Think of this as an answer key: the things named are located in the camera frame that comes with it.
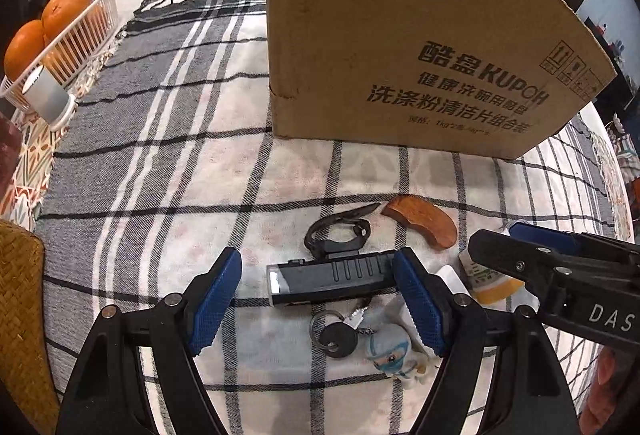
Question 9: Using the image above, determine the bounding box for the brown cardboard box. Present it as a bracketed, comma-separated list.
[266, 0, 619, 161]

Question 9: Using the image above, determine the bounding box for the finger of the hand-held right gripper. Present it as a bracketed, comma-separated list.
[467, 229, 568, 303]
[507, 221, 640, 266]

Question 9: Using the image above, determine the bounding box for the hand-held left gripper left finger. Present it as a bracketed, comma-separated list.
[55, 246, 244, 435]

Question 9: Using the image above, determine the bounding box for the curved wooden comb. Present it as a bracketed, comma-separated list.
[381, 196, 458, 251]

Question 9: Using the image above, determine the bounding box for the orange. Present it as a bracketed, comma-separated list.
[42, 42, 88, 77]
[4, 19, 46, 81]
[41, 0, 96, 41]

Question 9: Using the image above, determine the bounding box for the grey cylinder white base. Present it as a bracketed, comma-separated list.
[21, 68, 77, 132]

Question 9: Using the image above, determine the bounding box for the tile patterned tablecloth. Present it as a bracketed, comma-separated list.
[0, 108, 68, 228]

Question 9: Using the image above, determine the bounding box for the black bike light with strap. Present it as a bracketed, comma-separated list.
[266, 201, 398, 308]

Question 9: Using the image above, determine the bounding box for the person's right hand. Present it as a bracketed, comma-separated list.
[586, 344, 633, 432]

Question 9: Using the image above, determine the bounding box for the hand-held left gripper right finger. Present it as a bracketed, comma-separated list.
[391, 246, 581, 435]

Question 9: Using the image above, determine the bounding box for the small white bottle orange cap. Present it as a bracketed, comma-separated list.
[459, 249, 526, 306]

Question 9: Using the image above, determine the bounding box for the black television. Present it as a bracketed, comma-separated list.
[575, 0, 640, 93]

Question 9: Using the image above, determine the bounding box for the key with figurine keychain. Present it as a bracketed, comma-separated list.
[309, 297, 433, 383]

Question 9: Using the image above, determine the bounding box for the grey white checked cloth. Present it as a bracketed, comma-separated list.
[35, 0, 626, 435]

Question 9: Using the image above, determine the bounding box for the white plastic basket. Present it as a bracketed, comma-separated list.
[0, 0, 121, 113]

